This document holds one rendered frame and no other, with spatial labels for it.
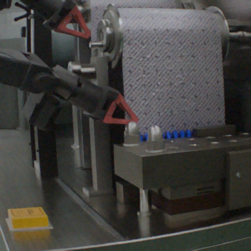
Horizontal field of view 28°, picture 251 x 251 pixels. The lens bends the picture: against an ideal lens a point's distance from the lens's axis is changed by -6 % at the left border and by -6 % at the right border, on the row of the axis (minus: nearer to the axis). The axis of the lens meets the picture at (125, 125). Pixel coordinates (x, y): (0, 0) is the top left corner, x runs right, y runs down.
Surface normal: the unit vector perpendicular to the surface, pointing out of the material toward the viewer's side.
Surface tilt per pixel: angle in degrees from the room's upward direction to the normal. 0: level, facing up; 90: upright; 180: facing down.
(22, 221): 90
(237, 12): 90
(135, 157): 90
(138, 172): 90
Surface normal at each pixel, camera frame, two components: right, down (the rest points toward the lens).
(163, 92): 0.32, 0.09
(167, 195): -0.95, 0.07
